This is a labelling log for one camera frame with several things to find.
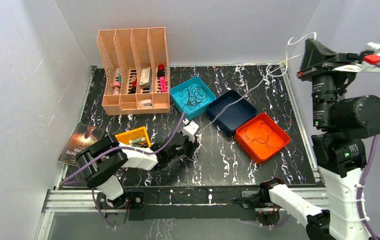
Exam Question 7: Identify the teal plastic tray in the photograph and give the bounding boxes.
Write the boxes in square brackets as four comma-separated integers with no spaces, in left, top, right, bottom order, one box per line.
[170,76,216,120]

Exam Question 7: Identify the pink marker pen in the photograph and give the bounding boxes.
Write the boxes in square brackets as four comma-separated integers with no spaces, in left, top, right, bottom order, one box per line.
[159,76,167,93]

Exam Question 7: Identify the small white box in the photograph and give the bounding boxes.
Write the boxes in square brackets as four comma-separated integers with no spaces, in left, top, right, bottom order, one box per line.
[139,67,152,88]

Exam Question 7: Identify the dark blue plastic tray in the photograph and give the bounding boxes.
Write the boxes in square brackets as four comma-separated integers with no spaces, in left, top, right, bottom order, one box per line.
[207,90,257,137]

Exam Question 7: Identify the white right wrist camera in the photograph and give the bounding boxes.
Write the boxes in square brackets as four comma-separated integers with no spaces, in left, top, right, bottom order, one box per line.
[333,42,380,73]

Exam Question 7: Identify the dark book with sunset cover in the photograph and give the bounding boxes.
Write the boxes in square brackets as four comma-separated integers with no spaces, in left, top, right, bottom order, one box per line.
[58,122,105,166]

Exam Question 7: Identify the yellow plastic parts bin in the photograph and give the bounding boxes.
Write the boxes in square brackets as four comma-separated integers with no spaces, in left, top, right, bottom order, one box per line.
[115,126,151,148]

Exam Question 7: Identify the white stapler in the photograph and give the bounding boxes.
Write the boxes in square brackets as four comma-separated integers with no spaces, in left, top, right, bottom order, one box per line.
[139,99,153,109]

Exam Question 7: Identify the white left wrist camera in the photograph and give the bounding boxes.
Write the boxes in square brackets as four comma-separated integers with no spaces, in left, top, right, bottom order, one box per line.
[182,119,200,143]

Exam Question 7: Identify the red capped black bottle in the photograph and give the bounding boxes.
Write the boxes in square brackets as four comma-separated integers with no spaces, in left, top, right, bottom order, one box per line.
[156,64,165,78]

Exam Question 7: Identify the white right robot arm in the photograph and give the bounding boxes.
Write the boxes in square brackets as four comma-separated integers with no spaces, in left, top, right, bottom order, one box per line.
[259,38,380,240]

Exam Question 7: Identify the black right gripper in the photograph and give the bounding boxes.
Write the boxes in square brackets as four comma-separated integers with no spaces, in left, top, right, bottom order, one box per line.
[296,37,360,128]

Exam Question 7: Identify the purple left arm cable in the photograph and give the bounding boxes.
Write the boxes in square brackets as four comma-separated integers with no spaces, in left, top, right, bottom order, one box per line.
[60,110,187,229]

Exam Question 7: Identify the peach plastic file organizer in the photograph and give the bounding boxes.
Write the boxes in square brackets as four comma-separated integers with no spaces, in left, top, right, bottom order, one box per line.
[97,27,171,116]

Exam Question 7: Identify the pink tape roll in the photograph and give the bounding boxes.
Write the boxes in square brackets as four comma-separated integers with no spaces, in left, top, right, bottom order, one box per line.
[112,80,121,95]

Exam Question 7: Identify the orange plastic tray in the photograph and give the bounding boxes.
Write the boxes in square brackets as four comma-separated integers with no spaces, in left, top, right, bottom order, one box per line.
[234,113,291,165]

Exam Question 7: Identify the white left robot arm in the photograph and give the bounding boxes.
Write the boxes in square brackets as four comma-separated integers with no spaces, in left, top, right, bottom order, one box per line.
[76,131,198,208]

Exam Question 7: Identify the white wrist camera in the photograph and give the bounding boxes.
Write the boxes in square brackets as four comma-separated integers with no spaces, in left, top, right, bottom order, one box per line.
[182,119,200,143]
[333,42,380,73]

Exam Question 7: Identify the white wire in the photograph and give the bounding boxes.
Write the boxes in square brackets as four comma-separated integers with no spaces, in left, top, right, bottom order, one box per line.
[199,31,318,132]

